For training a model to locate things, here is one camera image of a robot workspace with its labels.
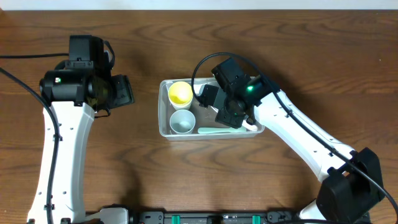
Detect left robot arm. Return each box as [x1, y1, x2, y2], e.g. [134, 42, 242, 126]
[27, 35, 134, 223]

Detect pink plastic fork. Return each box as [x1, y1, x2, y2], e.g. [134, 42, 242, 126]
[210, 104, 259, 133]

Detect yellow cup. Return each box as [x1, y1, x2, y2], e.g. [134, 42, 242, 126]
[168, 82, 193, 110]

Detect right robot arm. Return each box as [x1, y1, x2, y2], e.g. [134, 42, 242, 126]
[193, 75, 387, 223]

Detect pale grey cup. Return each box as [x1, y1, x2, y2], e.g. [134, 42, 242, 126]
[170, 110, 196, 134]

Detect mint green spoon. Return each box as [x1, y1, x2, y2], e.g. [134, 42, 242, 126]
[198, 126, 246, 134]

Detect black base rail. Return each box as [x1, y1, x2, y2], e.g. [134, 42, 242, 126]
[83, 202, 371, 224]

